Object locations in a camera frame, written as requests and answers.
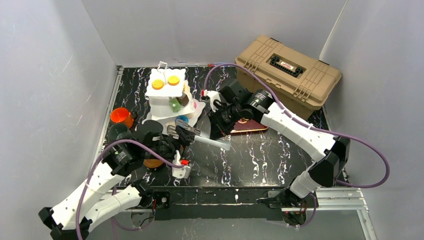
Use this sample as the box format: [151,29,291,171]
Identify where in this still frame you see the blue sprinkled donut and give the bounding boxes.
[174,115,189,127]

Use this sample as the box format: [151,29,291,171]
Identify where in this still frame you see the green swirl roll cake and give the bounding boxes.
[168,98,182,113]

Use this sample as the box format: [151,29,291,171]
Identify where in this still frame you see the chocolate swirl roll cake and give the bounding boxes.
[176,92,190,107]

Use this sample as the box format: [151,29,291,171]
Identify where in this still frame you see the white three-tier cake stand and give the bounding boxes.
[145,61,206,134]

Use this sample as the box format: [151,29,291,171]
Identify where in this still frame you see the metal serving tongs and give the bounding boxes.
[166,119,231,151]

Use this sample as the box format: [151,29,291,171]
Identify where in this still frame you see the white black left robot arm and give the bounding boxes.
[38,120,201,240]

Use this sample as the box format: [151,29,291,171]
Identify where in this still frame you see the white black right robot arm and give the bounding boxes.
[202,80,351,199]

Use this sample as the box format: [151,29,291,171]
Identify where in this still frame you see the chocolate sprinkled donut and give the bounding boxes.
[238,118,249,124]

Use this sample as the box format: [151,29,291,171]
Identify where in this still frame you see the brown round wooden lid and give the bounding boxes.
[143,159,164,169]

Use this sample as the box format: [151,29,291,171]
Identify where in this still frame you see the red dessert tray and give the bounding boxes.
[230,119,268,135]

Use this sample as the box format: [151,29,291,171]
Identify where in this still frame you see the red blue screwdriver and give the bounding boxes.
[207,62,227,68]

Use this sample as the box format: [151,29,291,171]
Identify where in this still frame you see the dark green cup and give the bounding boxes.
[108,123,131,141]

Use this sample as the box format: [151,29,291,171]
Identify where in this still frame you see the orange plastic cup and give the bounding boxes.
[109,107,138,129]

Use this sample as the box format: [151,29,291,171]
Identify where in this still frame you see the tan plastic toolbox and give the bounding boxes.
[235,35,342,120]

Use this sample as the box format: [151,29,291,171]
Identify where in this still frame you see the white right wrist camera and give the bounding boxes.
[201,90,221,112]

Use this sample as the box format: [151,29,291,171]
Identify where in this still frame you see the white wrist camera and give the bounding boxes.
[201,90,221,112]
[171,151,192,179]

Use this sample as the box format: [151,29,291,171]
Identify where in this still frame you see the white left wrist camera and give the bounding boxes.
[171,151,192,179]

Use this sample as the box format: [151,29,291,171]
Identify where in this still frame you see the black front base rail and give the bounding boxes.
[153,186,295,221]

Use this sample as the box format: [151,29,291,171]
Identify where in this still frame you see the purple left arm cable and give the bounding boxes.
[75,139,190,240]

